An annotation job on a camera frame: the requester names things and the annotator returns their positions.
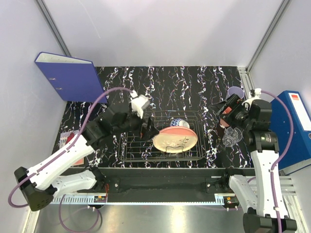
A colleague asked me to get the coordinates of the purple cable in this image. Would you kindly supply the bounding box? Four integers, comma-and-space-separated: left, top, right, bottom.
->
259, 90, 296, 233
7, 87, 137, 208

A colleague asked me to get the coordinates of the lavender plastic cup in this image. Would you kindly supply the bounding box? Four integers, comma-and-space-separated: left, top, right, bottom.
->
225, 86, 244, 99

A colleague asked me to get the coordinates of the aluminium frame post right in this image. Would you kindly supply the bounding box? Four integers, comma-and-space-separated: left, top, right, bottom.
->
245, 0, 292, 73

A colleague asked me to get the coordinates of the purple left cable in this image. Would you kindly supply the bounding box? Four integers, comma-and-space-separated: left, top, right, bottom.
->
7, 87, 137, 208

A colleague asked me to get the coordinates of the white slotted cable duct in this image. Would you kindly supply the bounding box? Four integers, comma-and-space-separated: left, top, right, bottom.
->
51, 195, 107, 205

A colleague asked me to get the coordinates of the pink plastic cup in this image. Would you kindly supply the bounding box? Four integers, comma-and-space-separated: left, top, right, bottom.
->
220, 107, 232, 128

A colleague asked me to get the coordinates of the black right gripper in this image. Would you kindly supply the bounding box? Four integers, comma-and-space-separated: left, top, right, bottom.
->
208, 93, 254, 130

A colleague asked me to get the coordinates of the aluminium frame post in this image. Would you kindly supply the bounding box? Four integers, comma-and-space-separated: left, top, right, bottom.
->
245, 0, 292, 73
34, 0, 71, 56

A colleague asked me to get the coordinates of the purple ring binder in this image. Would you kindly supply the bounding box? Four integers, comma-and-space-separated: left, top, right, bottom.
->
35, 52, 104, 102

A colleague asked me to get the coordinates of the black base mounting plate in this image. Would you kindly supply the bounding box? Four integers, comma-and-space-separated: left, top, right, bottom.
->
58, 167, 265, 203

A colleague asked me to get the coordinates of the pink beige plate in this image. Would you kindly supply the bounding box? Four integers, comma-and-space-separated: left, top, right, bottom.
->
153, 126, 198, 153

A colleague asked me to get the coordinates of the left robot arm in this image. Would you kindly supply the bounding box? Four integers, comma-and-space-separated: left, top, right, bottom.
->
14, 103, 159, 211

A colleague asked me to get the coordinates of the blue white patterned bowl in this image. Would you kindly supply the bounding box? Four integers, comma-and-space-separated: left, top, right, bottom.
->
170, 118, 190, 128

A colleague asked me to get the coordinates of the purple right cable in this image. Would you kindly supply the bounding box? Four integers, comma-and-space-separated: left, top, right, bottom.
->
259, 90, 296, 233

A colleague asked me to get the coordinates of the blue ring binder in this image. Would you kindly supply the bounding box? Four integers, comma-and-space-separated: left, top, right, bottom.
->
269, 90, 311, 175

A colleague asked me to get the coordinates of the aluminium frame post left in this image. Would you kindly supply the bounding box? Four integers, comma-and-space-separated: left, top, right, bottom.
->
34, 0, 71, 56

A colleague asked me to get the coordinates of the clear glass tumbler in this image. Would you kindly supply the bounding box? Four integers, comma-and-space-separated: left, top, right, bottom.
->
222, 127, 242, 147

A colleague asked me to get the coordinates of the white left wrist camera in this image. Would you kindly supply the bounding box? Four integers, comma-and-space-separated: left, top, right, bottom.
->
130, 90, 150, 119

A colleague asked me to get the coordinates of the picture card with red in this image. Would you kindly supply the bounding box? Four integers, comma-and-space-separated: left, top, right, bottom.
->
59, 130, 84, 167

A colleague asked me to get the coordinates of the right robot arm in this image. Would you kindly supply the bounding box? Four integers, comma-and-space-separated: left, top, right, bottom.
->
210, 94, 297, 233

